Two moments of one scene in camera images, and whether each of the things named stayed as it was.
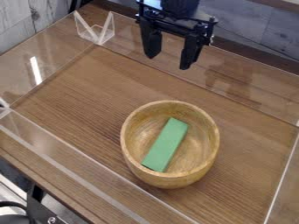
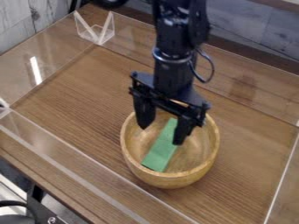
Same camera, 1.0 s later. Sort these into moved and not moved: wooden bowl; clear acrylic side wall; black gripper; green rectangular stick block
Moved: black gripper
Not moved: wooden bowl; clear acrylic side wall; green rectangular stick block
